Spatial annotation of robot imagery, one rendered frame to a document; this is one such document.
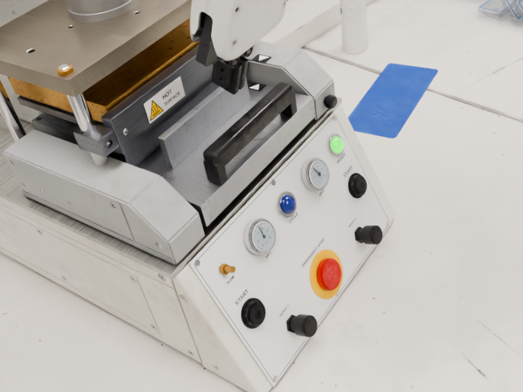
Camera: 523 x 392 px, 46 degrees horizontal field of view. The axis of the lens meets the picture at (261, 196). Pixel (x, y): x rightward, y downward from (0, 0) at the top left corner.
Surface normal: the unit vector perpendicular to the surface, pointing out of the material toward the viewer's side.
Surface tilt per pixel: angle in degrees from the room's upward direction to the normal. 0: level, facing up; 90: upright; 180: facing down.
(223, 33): 90
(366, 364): 0
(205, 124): 90
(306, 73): 41
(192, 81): 90
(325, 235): 65
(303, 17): 0
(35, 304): 0
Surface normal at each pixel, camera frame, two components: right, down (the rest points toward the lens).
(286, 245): 0.67, -0.06
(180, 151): 0.81, 0.29
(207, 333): -0.57, 0.60
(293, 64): 0.42, -0.38
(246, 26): 0.78, 0.55
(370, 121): -0.15, -0.75
